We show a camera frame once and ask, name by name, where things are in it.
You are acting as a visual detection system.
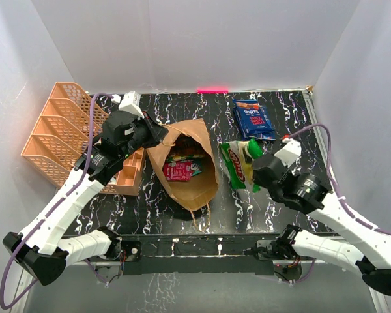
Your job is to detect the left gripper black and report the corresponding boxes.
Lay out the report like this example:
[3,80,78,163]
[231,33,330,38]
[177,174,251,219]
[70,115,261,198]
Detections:
[119,110,168,159]

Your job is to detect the red snack packet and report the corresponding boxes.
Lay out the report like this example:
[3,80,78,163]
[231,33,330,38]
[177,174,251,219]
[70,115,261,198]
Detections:
[163,160,192,182]

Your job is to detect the teal foxs candy bag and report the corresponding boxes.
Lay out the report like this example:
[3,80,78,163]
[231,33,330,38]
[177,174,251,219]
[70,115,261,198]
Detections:
[167,136,207,177]

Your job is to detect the brown paper bag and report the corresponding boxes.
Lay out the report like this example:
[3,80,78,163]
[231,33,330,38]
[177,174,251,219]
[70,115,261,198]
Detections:
[147,119,219,220]

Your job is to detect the green snack packet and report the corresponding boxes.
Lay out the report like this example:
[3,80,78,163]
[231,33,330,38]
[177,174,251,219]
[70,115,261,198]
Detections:
[220,138,263,193]

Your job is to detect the blue burts chips packet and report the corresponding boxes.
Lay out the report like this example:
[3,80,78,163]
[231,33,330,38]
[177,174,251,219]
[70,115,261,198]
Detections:
[233,100,276,141]

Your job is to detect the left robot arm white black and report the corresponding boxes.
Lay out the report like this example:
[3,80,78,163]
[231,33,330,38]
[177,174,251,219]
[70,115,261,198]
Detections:
[3,110,168,286]

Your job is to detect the pink tape strip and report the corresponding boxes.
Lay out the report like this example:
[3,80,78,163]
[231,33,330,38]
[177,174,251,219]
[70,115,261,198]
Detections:
[196,86,229,94]

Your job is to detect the orange plastic file organizer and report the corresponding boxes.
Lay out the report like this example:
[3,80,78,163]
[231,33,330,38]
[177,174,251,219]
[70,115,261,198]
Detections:
[21,82,145,196]

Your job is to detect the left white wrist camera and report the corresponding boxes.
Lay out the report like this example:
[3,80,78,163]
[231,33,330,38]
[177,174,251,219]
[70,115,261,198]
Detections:
[111,91,144,118]

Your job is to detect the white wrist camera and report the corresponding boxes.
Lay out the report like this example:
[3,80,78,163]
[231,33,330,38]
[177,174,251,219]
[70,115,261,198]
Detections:
[111,91,144,118]
[274,135,302,168]

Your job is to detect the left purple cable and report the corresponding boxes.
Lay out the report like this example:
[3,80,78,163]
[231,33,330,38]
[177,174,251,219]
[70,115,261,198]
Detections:
[0,93,121,310]

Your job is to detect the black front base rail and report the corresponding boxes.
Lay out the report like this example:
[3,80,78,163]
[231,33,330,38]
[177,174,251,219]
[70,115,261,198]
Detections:
[121,233,282,275]

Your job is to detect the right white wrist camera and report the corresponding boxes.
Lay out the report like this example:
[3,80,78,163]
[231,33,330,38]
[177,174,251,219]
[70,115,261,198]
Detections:
[274,135,302,168]

